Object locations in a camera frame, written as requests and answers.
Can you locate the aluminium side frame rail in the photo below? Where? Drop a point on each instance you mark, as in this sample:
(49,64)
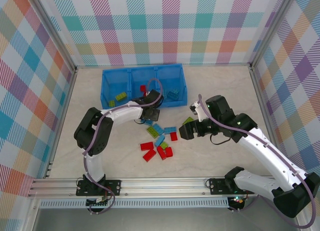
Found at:
(262,103)
(65,103)

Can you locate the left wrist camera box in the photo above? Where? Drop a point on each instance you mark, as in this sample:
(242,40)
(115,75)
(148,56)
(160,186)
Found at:
(147,93)

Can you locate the aluminium front frame rail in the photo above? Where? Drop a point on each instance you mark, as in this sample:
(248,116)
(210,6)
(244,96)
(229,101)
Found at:
(162,186)

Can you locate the aluminium frame leg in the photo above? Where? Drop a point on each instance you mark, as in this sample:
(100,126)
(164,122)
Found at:
(32,214)

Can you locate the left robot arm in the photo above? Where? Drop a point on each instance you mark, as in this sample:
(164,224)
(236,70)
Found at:
(92,133)

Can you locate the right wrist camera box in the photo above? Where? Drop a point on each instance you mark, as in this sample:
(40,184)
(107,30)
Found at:
(197,111)

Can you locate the aluminium frame post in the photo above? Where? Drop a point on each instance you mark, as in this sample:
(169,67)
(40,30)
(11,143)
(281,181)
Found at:
(271,28)
(56,33)

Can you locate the small blue lego brick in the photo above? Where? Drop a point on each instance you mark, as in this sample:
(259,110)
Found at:
(176,91)

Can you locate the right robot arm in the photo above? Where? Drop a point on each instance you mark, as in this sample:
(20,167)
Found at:
(265,148)

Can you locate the small green lego brick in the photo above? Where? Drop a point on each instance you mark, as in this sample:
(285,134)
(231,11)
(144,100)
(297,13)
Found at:
(111,103)
(163,145)

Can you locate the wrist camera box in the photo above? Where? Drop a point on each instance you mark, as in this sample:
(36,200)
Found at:
(197,111)
(147,93)

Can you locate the blue plastic bin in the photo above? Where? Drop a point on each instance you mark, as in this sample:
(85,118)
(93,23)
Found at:
(136,78)
(172,76)
(112,83)

